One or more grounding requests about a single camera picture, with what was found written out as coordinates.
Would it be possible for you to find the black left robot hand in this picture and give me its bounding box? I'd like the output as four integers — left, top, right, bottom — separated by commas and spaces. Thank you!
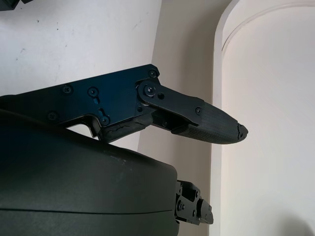
0, 0, 33, 11

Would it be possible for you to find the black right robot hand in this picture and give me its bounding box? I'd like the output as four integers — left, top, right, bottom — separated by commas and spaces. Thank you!
0, 63, 249, 236

